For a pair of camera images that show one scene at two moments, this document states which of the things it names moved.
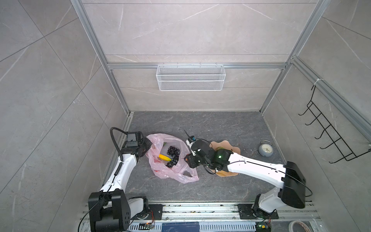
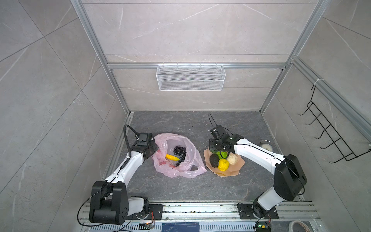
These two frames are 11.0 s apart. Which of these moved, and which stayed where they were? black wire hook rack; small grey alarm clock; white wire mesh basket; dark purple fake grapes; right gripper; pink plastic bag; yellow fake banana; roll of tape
Moved: yellow fake banana; right gripper; dark purple fake grapes; pink plastic bag
Stayed: small grey alarm clock; roll of tape; black wire hook rack; white wire mesh basket
